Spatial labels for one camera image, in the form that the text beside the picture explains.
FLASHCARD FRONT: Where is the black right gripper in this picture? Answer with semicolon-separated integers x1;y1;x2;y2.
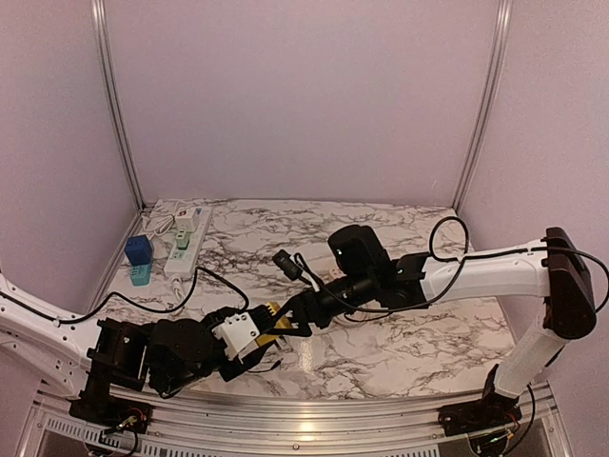
267;270;376;338

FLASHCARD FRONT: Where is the yellow cube socket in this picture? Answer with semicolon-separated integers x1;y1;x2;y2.
256;302;292;347

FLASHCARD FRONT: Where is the black power adapter with cable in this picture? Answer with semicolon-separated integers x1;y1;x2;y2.
249;360;282;374

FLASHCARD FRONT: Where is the pink round power strip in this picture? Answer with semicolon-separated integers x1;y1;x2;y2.
327;267;345;281

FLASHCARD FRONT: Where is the long white power strip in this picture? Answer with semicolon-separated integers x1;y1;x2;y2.
164;207;212;301

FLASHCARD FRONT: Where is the teal power strip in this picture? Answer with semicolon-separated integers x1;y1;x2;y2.
129;263;152;287

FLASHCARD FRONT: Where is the white cube socket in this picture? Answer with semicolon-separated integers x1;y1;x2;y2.
175;208;199;232

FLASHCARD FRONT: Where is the blue cube socket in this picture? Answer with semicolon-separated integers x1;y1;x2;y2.
124;235;153;267

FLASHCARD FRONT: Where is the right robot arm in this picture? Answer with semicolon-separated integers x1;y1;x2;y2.
278;225;600;427

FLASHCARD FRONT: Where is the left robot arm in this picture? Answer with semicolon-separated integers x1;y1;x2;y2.
1;278;278;424

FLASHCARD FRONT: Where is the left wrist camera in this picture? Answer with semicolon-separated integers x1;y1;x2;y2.
212;312;261;361

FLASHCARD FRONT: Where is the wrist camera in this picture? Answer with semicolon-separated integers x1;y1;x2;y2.
272;249;310;285
212;312;261;361

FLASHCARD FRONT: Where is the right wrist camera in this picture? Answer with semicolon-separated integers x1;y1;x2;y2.
272;249;310;285

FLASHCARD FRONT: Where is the front aluminium rail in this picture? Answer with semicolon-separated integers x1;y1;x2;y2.
13;375;572;457

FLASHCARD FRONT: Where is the white power strip cable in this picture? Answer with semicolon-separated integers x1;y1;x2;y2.
145;211;177;237

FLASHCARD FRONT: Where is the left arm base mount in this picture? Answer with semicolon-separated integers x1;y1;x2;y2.
69;376;152;434

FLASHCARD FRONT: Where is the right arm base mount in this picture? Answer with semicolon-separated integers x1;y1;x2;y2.
438;365;522;436

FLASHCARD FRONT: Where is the left aluminium frame post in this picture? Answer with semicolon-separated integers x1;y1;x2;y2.
91;0;146;212

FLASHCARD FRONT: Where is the aluminium frame post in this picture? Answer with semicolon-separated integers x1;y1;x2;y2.
451;0;514;214
91;0;146;212

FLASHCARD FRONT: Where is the right aluminium frame post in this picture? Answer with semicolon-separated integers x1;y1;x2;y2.
451;0;514;214

